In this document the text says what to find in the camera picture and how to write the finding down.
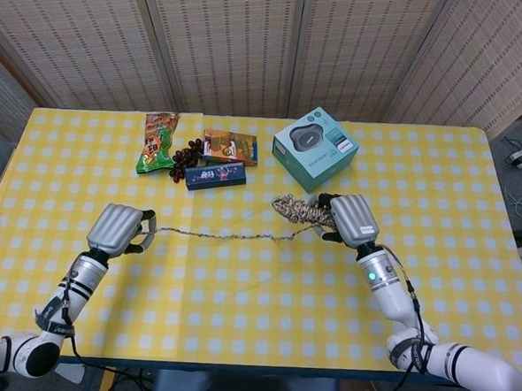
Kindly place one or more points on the grey black right robot hand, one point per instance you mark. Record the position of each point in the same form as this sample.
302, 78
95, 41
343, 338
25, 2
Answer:
355, 219

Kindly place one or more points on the grey black left robot hand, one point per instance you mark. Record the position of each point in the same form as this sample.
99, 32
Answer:
115, 228

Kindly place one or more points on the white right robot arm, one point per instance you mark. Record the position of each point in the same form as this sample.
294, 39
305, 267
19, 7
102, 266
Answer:
390, 296

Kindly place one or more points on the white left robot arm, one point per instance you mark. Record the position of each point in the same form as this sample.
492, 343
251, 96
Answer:
78, 282

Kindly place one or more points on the teal speaker product box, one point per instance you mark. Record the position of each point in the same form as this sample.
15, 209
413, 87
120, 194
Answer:
317, 150

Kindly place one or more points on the green orange snack bag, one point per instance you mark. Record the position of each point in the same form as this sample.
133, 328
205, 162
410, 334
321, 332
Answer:
155, 145

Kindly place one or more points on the dark red grape bunch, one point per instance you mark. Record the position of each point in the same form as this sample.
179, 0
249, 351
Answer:
181, 157

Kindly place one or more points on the dark blue long box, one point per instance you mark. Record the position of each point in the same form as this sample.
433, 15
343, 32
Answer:
215, 175

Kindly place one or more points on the yellow white checked tablecloth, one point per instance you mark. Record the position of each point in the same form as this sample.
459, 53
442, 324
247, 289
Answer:
237, 291

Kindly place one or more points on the orange colourful printed box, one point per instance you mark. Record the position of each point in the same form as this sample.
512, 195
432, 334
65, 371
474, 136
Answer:
230, 147

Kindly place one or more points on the white paper scrap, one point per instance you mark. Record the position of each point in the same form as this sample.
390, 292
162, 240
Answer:
70, 372

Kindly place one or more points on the blue chair seat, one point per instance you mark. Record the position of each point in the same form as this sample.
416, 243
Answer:
240, 389

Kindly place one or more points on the woven folding screen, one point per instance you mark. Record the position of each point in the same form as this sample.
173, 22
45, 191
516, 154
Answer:
234, 47

